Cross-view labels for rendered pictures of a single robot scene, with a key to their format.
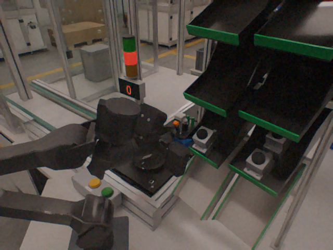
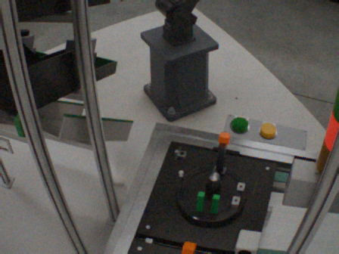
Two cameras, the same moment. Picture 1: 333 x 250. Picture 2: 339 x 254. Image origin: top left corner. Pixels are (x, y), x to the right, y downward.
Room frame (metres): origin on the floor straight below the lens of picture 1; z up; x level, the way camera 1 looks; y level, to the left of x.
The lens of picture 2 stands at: (1.18, -0.19, 1.71)
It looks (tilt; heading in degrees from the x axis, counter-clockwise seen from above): 46 degrees down; 159
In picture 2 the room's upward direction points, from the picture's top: 2 degrees counter-clockwise
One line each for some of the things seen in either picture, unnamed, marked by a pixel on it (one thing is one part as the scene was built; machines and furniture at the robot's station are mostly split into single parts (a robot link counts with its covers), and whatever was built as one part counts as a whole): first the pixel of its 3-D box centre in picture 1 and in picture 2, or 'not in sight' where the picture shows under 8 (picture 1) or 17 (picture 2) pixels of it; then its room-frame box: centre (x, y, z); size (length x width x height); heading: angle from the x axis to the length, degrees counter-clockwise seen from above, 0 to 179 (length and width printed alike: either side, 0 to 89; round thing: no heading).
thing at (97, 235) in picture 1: (94, 221); (177, 10); (0.33, 0.16, 1.15); 0.09 x 0.07 x 0.06; 5
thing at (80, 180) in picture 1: (95, 189); (266, 140); (0.61, 0.27, 0.93); 0.21 x 0.07 x 0.06; 52
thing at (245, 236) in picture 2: not in sight; (247, 244); (0.87, 0.08, 0.97); 0.05 x 0.05 x 0.04; 52
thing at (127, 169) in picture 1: (150, 162); (212, 200); (0.73, 0.07, 0.96); 0.24 x 0.24 x 0.02; 52
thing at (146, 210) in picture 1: (80, 162); (329, 177); (0.78, 0.38, 0.91); 0.89 x 0.06 x 0.11; 52
